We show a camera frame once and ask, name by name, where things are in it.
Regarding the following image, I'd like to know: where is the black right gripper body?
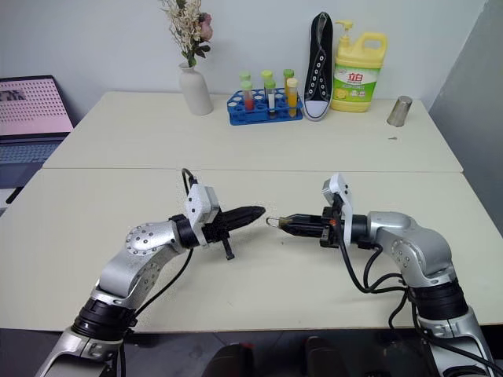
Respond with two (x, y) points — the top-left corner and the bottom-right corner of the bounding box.
(318, 196), (344, 250)

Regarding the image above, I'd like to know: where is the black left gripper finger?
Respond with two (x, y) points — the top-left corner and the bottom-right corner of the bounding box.
(224, 214), (263, 234)
(222, 204), (267, 225)

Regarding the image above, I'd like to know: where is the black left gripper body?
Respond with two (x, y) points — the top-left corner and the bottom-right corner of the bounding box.
(203, 211), (236, 262)

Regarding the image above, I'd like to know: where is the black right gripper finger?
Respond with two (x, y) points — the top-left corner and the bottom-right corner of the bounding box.
(282, 224), (325, 237)
(281, 213), (325, 226)

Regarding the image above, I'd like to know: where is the blue test tube rack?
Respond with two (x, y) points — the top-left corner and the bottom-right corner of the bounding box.
(226, 88), (305, 127)

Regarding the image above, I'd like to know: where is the test tube with red liquid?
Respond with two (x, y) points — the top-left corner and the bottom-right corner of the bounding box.
(240, 80), (255, 113)

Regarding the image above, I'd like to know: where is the test tube with white label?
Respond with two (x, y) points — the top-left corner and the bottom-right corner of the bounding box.
(263, 79), (277, 119)

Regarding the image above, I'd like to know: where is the dark rounded shape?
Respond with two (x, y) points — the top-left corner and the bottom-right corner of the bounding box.
(203, 342), (257, 377)
(301, 335), (347, 377)

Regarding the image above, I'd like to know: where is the white ceramic vase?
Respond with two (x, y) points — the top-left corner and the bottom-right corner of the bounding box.
(178, 61), (215, 117)

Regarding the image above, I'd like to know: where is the upturned metal cup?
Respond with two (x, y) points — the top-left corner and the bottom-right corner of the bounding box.
(386, 95), (413, 128)

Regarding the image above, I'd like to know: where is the black canvas sneaker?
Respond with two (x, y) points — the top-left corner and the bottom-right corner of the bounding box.
(303, 11), (336, 123)

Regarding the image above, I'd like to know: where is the yellow detergent pump bottle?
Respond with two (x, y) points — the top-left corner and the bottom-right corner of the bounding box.
(330, 19), (389, 113)

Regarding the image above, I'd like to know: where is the dried flower bouquet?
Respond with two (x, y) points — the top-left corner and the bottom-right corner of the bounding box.
(158, 0), (215, 68)

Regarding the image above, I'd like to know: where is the open laptop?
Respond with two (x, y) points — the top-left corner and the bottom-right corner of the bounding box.
(0, 75), (76, 206)

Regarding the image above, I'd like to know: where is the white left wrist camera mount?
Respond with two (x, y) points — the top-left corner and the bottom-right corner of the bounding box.
(184, 183), (221, 247)

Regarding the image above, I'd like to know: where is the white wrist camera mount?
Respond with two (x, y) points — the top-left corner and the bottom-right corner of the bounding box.
(321, 172), (355, 247)
(184, 183), (221, 247)

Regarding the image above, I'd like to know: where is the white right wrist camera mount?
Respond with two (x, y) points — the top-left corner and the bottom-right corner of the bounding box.
(321, 172), (355, 247)

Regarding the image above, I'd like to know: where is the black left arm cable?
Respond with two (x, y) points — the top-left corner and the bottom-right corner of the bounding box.
(116, 167), (200, 377)

